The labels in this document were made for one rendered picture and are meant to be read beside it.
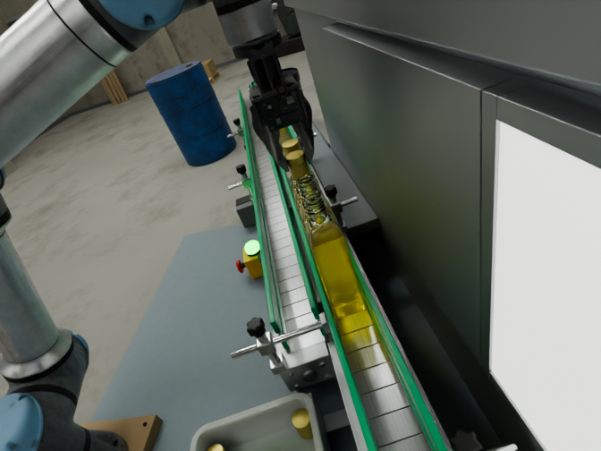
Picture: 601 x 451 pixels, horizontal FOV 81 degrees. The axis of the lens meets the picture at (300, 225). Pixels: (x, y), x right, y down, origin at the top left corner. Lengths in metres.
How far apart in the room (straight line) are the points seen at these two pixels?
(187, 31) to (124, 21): 9.35
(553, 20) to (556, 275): 0.15
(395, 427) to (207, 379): 0.47
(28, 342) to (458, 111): 0.74
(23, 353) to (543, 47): 0.80
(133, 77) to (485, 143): 10.38
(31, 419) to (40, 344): 0.12
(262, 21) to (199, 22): 9.07
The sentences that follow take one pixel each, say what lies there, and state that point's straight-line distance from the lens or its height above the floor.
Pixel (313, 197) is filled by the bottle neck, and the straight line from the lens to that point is 0.55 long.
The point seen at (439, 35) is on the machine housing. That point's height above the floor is 1.34.
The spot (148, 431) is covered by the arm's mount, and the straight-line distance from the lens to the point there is 0.89.
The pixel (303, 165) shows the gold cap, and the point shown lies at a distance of 0.63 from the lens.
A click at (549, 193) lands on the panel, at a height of 1.27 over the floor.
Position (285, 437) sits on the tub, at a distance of 0.74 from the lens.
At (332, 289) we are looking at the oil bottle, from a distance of 0.63.
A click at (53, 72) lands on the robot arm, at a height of 1.41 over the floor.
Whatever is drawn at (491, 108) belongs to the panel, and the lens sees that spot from 0.27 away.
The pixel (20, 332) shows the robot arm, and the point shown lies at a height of 1.08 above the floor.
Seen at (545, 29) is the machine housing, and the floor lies 1.36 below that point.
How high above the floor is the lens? 1.42
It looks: 35 degrees down
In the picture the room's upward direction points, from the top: 21 degrees counter-clockwise
